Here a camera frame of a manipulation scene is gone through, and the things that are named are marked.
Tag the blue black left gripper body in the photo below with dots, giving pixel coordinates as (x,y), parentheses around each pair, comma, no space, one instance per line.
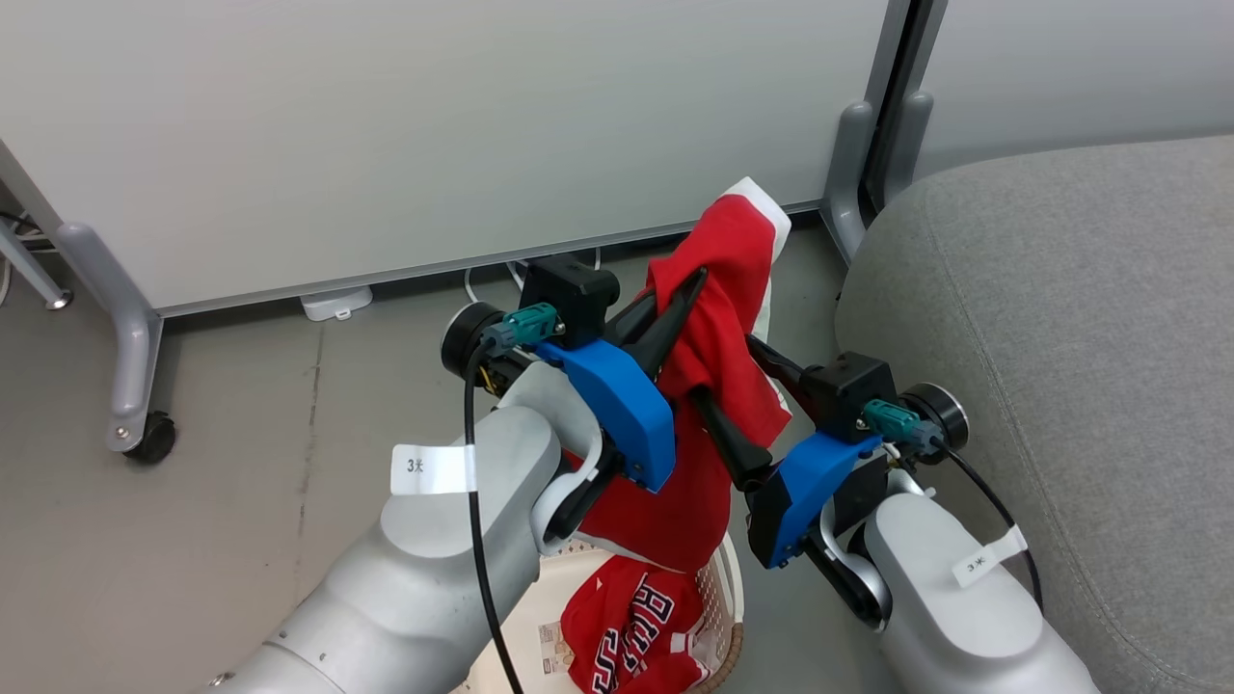
(622,405)

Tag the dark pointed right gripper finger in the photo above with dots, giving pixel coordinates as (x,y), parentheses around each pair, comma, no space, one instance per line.
(776,366)
(733,439)

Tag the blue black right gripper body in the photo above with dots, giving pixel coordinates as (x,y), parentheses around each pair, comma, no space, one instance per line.
(805,487)

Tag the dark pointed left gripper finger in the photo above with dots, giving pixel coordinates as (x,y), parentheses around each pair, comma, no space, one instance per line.
(631,316)
(675,323)

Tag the red garment with white trim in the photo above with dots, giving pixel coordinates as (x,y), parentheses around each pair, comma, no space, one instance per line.
(718,318)

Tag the red jersey with white lettering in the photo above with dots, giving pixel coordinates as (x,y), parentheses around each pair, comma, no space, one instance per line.
(627,627)

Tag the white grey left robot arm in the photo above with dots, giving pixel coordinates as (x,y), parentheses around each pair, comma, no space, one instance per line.
(415,578)

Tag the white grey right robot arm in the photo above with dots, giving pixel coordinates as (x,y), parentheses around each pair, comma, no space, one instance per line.
(950,627)

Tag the cream perforated laundry basket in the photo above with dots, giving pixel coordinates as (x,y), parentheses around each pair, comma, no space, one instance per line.
(723,617)

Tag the printed sticker in basket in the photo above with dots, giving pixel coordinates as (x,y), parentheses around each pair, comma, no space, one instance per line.
(557,648)

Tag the wide white partition panel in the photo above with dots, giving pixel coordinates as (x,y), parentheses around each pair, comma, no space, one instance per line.
(434,125)

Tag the white box on floor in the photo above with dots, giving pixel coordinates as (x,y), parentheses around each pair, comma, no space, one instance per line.
(335,301)

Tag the grey fabric sofa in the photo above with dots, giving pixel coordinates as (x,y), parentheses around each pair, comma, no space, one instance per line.
(1080,318)

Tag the narrow white partition panel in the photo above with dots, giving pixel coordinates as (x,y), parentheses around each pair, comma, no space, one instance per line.
(1080,67)

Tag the black caster wheel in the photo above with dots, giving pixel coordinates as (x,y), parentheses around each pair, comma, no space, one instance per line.
(152,439)

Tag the grey partition foot with caster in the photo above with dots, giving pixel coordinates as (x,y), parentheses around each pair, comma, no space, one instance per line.
(130,337)

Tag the grey metal table leg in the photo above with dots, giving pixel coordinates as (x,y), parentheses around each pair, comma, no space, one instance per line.
(29,270)

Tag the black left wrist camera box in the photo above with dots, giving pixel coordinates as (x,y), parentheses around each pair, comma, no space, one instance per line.
(574,289)

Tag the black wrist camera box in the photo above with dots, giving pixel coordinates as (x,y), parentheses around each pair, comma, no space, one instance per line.
(844,386)
(574,289)

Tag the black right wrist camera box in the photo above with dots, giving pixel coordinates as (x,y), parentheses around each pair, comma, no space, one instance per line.
(844,386)

